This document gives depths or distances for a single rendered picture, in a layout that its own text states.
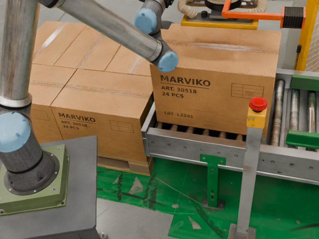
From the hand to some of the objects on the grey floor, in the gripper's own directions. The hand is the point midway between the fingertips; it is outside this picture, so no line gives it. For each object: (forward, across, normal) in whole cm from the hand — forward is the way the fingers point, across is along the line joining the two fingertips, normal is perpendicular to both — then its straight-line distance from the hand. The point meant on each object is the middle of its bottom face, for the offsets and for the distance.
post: (-50, -126, -49) cm, 145 cm away
